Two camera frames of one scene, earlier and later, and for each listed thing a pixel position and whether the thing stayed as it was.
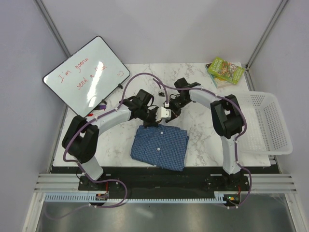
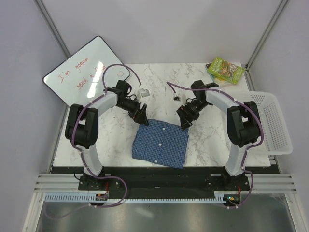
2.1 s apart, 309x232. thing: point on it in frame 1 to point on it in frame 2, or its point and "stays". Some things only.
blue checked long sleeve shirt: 163,146 stays
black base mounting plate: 159,180 stays
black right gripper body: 175,106 to 192,109
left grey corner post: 52,26 stays
